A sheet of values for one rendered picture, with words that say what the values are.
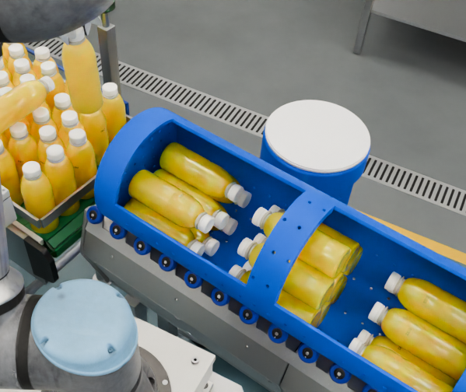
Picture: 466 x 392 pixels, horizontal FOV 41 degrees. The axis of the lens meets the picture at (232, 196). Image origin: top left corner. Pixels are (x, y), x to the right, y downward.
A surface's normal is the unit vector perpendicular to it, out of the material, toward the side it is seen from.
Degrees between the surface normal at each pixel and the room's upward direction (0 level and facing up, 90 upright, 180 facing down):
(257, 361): 71
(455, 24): 0
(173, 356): 2
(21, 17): 94
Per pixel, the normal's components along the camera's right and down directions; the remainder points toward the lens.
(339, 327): 0.11, -0.71
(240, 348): -0.52, 0.33
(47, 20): 0.51, 0.77
